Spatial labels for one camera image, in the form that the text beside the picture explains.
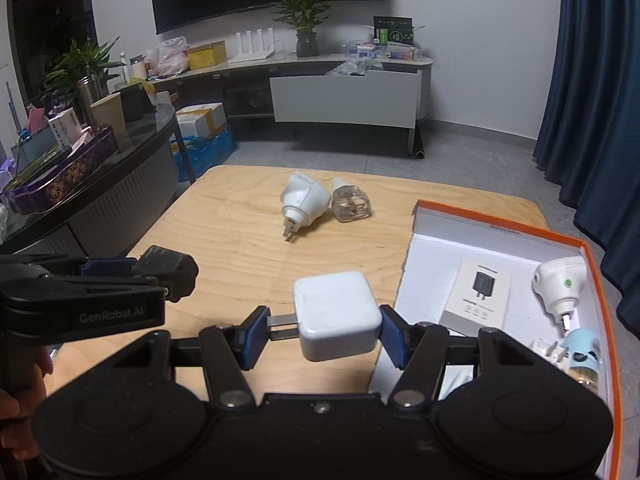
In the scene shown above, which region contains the cream paper cup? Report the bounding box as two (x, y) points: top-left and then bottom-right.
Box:
(90, 95), (127, 136)

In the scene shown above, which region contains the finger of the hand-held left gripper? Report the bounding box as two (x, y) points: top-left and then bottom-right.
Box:
(0, 254), (138, 281)
(50, 276), (168, 293)

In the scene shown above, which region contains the white cube charger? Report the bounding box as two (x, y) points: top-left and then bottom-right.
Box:
(267, 271), (383, 362)

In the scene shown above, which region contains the white plug-in device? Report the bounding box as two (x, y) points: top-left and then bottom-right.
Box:
(280, 171), (333, 243)

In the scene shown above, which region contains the steel thermos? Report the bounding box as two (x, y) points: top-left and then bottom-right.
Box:
(76, 76), (103, 126)

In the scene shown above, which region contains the purple patterned tin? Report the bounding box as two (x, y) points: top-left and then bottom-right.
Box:
(0, 125), (120, 216)

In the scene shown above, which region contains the clear plastic storage box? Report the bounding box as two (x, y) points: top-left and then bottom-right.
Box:
(385, 45), (423, 63)
(345, 42), (386, 61)

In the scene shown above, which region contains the clear plastic bag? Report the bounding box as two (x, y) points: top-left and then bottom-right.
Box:
(325, 57), (386, 77)

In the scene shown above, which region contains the small white plug adapter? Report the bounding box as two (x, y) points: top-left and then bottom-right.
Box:
(530, 337), (566, 366)

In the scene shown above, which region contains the cardboard box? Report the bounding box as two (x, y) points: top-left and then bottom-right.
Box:
(176, 102), (228, 138)

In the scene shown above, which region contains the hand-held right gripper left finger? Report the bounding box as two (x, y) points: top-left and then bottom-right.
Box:
(131, 305), (273, 411)

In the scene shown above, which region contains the round glass side table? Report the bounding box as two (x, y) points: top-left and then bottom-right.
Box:
(0, 105), (196, 261)

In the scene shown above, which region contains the clear liquid refill bottle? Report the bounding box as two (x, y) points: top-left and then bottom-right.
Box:
(331, 176), (373, 223)

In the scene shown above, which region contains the white device with green dot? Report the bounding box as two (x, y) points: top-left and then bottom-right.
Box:
(531, 256), (587, 333)

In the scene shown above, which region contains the potted plant in dark vase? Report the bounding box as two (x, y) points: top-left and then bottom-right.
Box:
(272, 0), (341, 58)

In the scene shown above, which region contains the pale blue plug-in device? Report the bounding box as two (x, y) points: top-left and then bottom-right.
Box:
(562, 327), (603, 386)

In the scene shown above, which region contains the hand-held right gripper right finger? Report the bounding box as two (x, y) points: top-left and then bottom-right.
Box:
(378, 304), (521, 410)

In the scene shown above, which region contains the orange white box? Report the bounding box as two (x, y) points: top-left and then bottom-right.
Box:
(370, 200), (626, 480)

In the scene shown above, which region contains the person's left hand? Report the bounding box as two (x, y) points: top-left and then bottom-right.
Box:
(0, 347), (55, 463)

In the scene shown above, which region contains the small black box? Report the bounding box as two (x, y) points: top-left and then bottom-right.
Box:
(120, 82), (157, 123)

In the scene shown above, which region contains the black green box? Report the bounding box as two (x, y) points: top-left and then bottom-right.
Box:
(372, 15), (415, 46)

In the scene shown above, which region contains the blue curtain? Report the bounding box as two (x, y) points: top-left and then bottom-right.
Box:
(532, 0), (640, 341)

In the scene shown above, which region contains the large green houseplant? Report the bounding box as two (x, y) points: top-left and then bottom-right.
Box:
(42, 35), (126, 106)

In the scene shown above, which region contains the white router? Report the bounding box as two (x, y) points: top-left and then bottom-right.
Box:
(229, 27), (277, 64)

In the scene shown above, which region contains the yellow box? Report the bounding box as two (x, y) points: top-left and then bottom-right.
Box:
(187, 41), (227, 71)

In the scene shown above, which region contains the white red plastic bag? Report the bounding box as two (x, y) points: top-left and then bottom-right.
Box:
(145, 36), (190, 76)

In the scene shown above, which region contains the white grey media console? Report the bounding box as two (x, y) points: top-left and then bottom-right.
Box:
(150, 52), (435, 158)

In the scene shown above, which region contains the blue plastic bag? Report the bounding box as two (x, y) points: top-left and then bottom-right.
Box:
(170, 127), (238, 183)

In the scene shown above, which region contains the white blue carton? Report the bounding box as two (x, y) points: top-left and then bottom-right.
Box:
(48, 108), (81, 146)

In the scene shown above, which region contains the black charger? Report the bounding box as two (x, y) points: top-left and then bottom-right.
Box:
(132, 245), (199, 303)

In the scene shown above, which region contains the white grey charger carton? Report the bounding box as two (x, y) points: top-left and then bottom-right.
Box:
(440, 257), (512, 338)

